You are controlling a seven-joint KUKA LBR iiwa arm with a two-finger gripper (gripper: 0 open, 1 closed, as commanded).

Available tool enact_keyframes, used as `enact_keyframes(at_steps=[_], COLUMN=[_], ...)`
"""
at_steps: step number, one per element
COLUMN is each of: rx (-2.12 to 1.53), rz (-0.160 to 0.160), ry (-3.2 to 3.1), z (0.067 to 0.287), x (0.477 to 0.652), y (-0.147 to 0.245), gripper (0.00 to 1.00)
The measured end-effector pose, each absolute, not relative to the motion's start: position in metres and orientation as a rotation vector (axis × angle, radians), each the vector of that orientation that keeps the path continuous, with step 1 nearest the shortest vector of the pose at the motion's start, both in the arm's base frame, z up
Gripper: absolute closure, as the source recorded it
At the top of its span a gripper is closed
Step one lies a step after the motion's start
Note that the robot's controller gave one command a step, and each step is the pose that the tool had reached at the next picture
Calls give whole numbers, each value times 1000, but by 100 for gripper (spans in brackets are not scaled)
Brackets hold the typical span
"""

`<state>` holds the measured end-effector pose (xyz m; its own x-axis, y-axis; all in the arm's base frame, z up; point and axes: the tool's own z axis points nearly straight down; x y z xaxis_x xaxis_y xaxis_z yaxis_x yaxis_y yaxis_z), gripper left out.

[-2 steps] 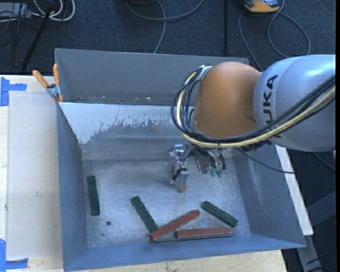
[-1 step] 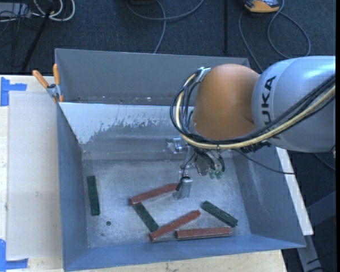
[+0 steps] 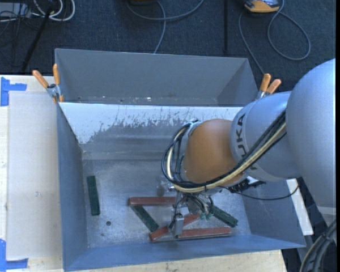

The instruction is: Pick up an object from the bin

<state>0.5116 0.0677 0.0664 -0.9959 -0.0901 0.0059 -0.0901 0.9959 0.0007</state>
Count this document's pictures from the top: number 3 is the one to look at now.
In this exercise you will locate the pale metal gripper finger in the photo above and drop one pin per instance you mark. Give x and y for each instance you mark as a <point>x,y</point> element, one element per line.
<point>179,225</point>
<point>172,223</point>

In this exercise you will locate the red-brown flat block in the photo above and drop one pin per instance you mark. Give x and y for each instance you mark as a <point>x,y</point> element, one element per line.
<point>159,233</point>
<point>151,201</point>
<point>205,232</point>

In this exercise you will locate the dark green flat block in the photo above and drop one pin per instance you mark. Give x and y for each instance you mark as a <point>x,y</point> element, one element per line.
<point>145,218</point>
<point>226,217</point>
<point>93,195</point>

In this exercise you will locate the grey metal bin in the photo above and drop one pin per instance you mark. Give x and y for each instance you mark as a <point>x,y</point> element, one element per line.
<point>124,180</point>

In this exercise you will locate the pale flat board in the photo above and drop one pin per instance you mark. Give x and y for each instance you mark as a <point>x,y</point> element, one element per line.
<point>34,174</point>

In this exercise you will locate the black cylinder on white bracket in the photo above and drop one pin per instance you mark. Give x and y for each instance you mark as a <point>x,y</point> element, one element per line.
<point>239,186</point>

